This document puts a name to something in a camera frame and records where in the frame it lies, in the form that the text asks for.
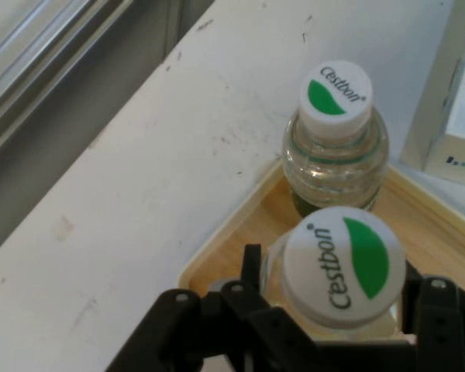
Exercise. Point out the white shallow cardboard box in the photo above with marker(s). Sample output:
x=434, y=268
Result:
x=461, y=97

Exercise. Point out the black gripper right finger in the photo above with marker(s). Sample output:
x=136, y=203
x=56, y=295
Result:
x=445, y=329

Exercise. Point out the grey metal window rail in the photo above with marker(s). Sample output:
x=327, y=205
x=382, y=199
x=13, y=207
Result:
x=42, y=58

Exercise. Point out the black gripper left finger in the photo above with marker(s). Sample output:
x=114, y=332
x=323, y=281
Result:
x=201, y=333

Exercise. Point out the light wooden tray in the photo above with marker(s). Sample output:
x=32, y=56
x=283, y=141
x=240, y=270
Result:
x=255, y=228

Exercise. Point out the Cestbon water bottle white cap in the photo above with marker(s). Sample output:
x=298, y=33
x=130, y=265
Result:
x=333, y=271
x=333, y=97

